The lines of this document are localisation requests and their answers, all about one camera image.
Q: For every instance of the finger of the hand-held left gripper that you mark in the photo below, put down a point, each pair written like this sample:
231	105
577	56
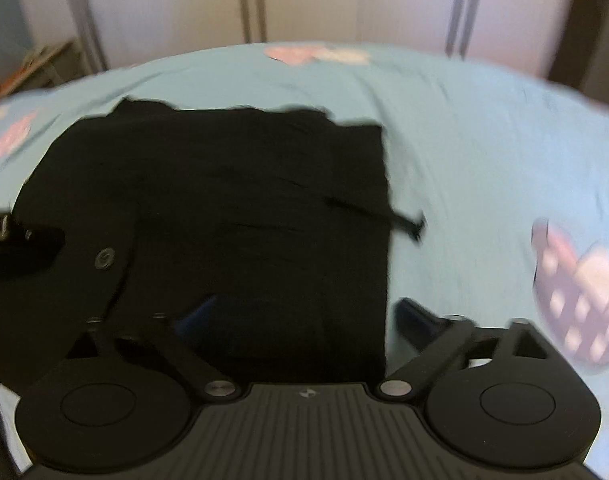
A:
104	260

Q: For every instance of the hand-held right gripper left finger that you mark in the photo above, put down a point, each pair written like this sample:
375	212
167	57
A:
197	317

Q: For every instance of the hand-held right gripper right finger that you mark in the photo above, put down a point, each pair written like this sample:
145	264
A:
413	317

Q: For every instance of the black pants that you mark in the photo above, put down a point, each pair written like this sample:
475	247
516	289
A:
244	185

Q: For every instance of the low cluttered shelf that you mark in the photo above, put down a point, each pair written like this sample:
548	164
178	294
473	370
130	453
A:
34	67

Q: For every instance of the light blue printed bedsheet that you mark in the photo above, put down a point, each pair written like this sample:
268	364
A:
484	135

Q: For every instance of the white wardrobe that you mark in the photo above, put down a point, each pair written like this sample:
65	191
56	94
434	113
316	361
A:
359	0

